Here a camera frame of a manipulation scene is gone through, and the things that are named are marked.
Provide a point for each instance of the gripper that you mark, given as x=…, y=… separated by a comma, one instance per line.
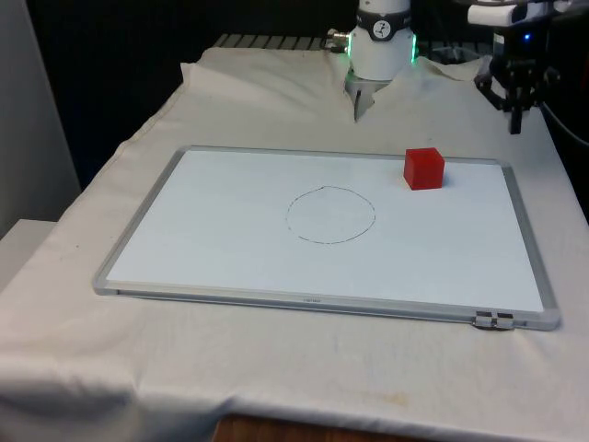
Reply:
x=517, y=43

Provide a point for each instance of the red cube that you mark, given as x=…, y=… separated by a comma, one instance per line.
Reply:
x=422, y=170

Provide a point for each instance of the flat whiteboard with grey frame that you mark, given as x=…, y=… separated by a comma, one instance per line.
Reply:
x=230, y=239

